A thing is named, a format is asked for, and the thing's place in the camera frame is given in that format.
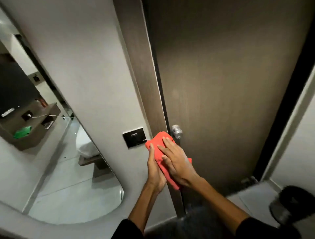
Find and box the person's left hand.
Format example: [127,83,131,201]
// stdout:
[146,143,168,194]

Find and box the white door frame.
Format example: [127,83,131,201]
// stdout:
[260,65,315,183]

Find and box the rounded wall mirror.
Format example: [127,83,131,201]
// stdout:
[0,5,124,225]

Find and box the red cleaning cloth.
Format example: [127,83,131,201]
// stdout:
[145,131,192,191]

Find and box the person's left forearm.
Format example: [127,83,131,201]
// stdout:
[127,183,163,234]

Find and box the metal door stop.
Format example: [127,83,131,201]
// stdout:
[240,176,258,186]

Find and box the dark brown wooden door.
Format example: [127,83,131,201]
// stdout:
[142,0,315,217]

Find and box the person's right hand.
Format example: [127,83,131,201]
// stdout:
[157,137,200,188]

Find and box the silver round door knob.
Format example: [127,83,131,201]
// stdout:
[171,125,183,140]

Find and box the person's right forearm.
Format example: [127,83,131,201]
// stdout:
[189,176,250,235]

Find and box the brown wooden door frame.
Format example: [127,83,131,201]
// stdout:
[113,0,187,218]

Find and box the black wall switch plate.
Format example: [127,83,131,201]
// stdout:
[122,127,148,149]

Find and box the black shirt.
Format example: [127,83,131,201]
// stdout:
[111,217,303,239]

